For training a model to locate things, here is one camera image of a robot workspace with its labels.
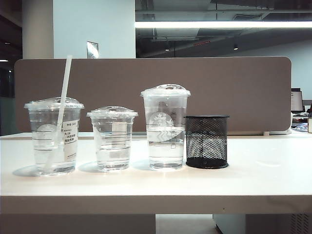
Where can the white plastic straw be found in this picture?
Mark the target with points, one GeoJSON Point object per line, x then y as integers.
{"type": "Point", "coordinates": [65, 80]}

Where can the tall clear plastic cup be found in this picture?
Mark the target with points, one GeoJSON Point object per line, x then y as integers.
{"type": "Point", "coordinates": [165, 146]}

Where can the small clear plastic cup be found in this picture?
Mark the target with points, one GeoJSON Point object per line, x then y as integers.
{"type": "Point", "coordinates": [111, 146]}

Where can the medium clear cup with label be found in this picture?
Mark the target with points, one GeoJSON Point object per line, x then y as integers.
{"type": "Point", "coordinates": [71, 136]}

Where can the brown desk divider panel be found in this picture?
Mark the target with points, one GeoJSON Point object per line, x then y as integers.
{"type": "Point", "coordinates": [122, 80]}

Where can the black mesh pen holder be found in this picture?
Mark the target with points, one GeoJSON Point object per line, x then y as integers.
{"type": "Point", "coordinates": [218, 141]}

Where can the black ceiling spot lamp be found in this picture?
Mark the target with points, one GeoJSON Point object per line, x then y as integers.
{"type": "Point", "coordinates": [236, 46]}

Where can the long white ceiling light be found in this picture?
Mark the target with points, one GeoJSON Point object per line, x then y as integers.
{"type": "Point", "coordinates": [219, 24]}

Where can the computer monitor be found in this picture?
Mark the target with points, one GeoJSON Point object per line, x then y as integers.
{"type": "Point", "coordinates": [297, 102]}

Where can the beige box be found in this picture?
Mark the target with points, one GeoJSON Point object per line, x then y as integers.
{"type": "Point", "coordinates": [310, 124]}

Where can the silver wall sign plaque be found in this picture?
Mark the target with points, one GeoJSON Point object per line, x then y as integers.
{"type": "Point", "coordinates": [92, 49]}

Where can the white divider foot bracket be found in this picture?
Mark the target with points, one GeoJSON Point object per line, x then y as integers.
{"type": "Point", "coordinates": [267, 133]}

